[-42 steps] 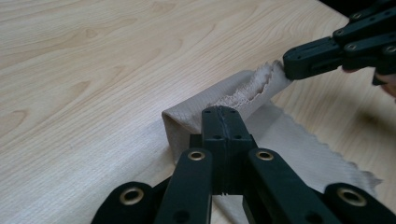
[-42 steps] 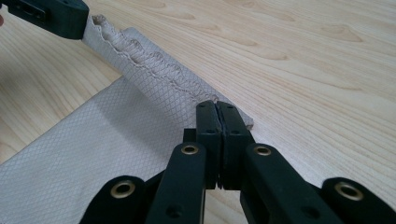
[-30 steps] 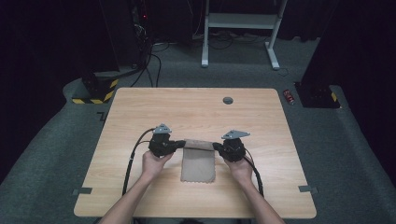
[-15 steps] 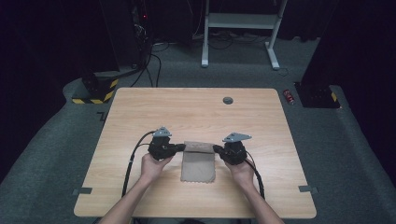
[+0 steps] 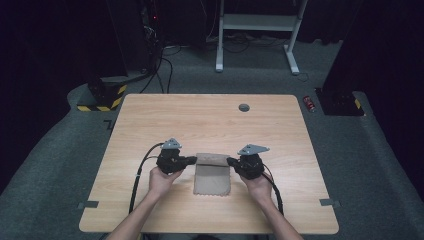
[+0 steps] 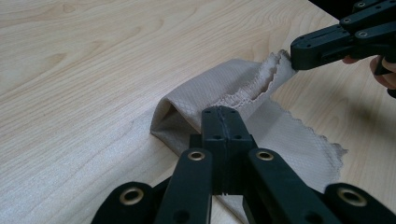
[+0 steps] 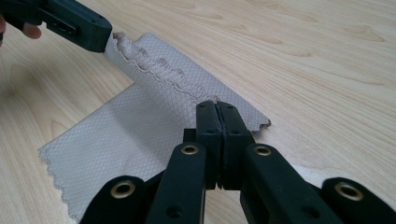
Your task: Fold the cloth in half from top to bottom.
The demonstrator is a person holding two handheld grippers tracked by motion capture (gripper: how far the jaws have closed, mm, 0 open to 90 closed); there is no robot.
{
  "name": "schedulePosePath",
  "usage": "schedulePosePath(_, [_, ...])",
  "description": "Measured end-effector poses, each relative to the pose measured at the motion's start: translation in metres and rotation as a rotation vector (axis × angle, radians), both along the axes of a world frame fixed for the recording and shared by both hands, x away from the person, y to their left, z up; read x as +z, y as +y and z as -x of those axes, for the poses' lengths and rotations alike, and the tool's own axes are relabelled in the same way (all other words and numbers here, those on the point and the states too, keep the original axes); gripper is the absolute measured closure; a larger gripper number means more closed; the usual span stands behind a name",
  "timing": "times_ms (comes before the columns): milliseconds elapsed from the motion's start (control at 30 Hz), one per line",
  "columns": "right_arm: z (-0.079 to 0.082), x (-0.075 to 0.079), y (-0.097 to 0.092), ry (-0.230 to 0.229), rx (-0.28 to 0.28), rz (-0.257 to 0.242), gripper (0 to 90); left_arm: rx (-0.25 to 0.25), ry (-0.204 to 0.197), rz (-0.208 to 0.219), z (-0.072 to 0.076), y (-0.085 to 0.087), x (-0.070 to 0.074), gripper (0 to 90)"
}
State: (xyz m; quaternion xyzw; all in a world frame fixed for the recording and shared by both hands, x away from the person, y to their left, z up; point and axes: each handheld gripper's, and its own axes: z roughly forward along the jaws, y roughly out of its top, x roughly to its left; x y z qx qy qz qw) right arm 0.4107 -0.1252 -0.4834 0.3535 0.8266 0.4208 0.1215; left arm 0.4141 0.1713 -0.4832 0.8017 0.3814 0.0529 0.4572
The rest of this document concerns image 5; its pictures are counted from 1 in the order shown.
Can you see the grey round table grommet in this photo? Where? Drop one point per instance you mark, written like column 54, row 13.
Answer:
column 244, row 107

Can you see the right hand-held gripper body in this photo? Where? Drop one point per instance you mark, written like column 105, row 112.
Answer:
column 250, row 166

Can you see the beige cloth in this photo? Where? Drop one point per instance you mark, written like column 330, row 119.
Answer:
column 212, row 176

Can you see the dark equipment rack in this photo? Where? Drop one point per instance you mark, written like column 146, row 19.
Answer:
column 151, row 33

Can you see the black yellow striped stand base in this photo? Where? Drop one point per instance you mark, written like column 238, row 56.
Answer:
column 106, row 96

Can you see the red can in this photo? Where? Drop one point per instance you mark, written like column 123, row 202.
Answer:
column 309, row 103

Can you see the person's left hand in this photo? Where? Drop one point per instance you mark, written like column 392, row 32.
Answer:
column 161, row 185

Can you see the white metal stand frame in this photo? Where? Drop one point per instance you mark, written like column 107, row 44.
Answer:
column 256, row 22

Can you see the person's right hand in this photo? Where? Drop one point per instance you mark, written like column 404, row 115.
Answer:
column 258, row 188

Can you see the grey tape strip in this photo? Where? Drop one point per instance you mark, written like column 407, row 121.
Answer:
column 329, row 202
column 89, row 204

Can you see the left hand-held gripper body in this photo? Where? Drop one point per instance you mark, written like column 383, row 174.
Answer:
column 169, row 161

